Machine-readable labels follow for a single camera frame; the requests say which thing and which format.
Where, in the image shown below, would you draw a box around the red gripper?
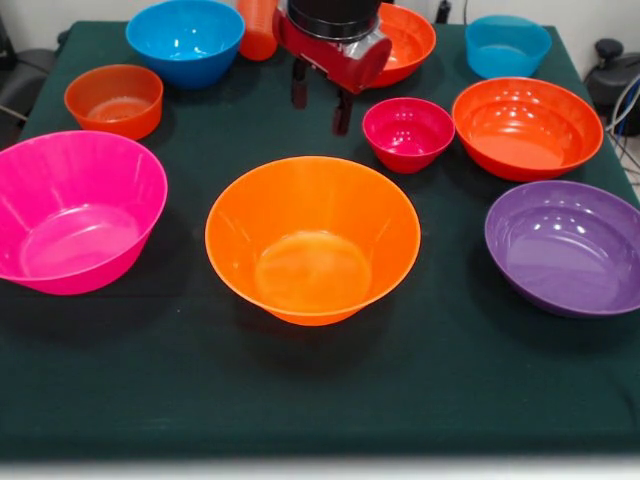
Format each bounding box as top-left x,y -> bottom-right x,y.
271,7 -> 394,137

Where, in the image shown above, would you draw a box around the orange cup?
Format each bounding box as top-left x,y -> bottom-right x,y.
236,0 -> 280,63

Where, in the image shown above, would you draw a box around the wide red-orange bowl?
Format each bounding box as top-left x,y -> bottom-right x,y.
369,3 -> 438,89
451,76 -> 605,183

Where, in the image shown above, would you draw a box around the large yellow-orange bowl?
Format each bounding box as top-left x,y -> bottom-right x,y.
204,155 -> 422,328

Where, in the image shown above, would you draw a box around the large pink bowl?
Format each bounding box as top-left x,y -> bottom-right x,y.
0,130 -> 169,297

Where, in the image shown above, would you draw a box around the small magenta bowl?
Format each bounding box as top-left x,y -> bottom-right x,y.
361,97 -> 457,175

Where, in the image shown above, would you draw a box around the large blue bowl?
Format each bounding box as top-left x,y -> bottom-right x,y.
124,0 -> 247,91

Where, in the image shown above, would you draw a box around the small light blue bowl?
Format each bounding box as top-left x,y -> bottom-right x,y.
464,14 -> 553,80

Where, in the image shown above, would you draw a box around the small orange bowl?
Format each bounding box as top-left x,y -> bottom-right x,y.
63,63 -> 165,142

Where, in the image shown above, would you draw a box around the dark green tablecloth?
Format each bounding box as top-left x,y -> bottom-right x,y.
0,19 -> 640,459

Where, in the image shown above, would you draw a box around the wide purple bowl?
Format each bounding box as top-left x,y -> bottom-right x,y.
483,179 -> 640,320

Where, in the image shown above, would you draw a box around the grey office chair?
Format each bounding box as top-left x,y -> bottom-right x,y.
0,12 -> 71,136

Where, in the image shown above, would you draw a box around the black office chair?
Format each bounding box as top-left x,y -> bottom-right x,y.
583,38 -> 640,106

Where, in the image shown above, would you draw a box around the tangled floor cables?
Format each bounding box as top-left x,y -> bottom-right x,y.
604,74 -> 640,186

